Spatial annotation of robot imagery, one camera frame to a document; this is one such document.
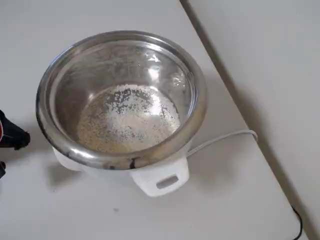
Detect thin black cable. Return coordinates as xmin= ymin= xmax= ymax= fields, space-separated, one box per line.
xmin=289 ymin=204 xmax=305 ymax=240

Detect white rice grains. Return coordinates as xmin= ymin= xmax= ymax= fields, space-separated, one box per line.
xmin=76 ymin=84 xmax=182 ymax=154

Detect stainless steel inner pot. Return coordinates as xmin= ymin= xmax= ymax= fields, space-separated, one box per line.
xmin=34 ymin=30 xmax=208 ymax=171

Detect white rice cooker housing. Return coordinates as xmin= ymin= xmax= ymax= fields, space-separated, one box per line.
xmin=51 ymin=139 xmax=193 ymax=198

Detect white power cord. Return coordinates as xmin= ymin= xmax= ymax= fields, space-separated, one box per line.
xmin=187 ymin=129 xmax=258 ymax=158

